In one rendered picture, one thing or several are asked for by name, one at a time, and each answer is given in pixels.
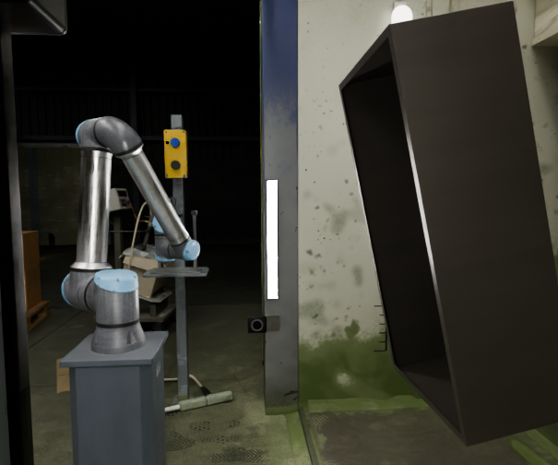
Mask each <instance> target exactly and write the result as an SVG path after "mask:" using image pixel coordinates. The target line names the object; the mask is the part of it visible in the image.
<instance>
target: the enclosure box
mask: <svg viewBox="0 0 558 465"><path fill-rule="evenodd" d="M338 87H339V92H340V97H341V102H342V107H343V112H344V116H345V121H346V126H347V130H348V135H349V140H350V149H351V154H352V158H353V163H354V168H355V172H356V177H357V182H358V187H359V192H360V197H361V202H362V210H363V215H364V219H365V224H366V229H367V233H368V239H369V244H370V248H371V253H372V258H373V262H374V271H375V276H376V280H377V286H378V291H379V295H380V300H381V305H382V309H383V314H384V319H385V323H386V333H387V337H388V342H389V347H390V351H391V356H392V361H393V365H394V368H395V369H396V370H397V371H398V372H399V374H400V375H401V376H402V377H403V378H404V379H405V380H406V381H407V382H408V383H409V384H410V386H411V387H412V388H413V389H414V390H415V391H416V392H417V393H418V394H419V395H420V396H421V398H422V399H423V400H424V401H425V402H426V403H427V404H428V405H429V406H430V407H431V408H432V409H433V411H434V412H435V413H436V414H437V415H438V416H439V417H440V418H441V419H442V420H443V421H444V423H445V424H446V425H447V426H448V427H449V428H450V429H451V430H452V431H453V432H454V433H455V435H456V436H457V437H458V438H459V439H460V440H461V441H462V442H463V443H464V444H465V445H466V447H469V446H473V445H477V444H480V443H483V442H487V441H491V440H494V439H498V438H501V437H505V436H509V435H515V434H518V433H522V432H526V431H529V430H532V429H536V428H540V427H543V426H547V425H550V424H554V423H558V280H557V274H556V268H555V263H554V256H553V251H552V239H551V234H550V228H549V222H548V216H547V210H546V205H545V198H544V193H543V187H542V181H541V175H540V164H539V158H538V152H537V147H536V140H535V135H534V129H533V123H532V117H531V111H530V105H529V99H528V89H527V82H526V77H525V71H524V65H523V59H522V53H521V47H520V41H519V36H518V30H517V23H516V13H515V7H514V1H508V2H503V3H499V4H493V5H488V6H479V7H474V8H470V9H465V10H459V11H455V12H450V13H444V14H440V15H435V16H430V17H425V18H416V19H411V20H406V21H401V22H397V23H391V24H388V26H387V27H386V28H385V30H384V31H383V32H382V33H381V34H380V36H379V37H378V38H377V39H376V40H375V42H374V43H373V44H372V46H371V47H370V48H369V49H368V50H367V52H366V53H365V54H364V55H363V56H362V58H361V59H360V60H359V62H358V63H357V64H356V65H355V66H354V68H353V69H352V70H351V71H350V72H349V74H348V75H347V76H346V77H345V78H344V79H343V80H342V81H341V83H340V84H339V85H338Z"/></svg>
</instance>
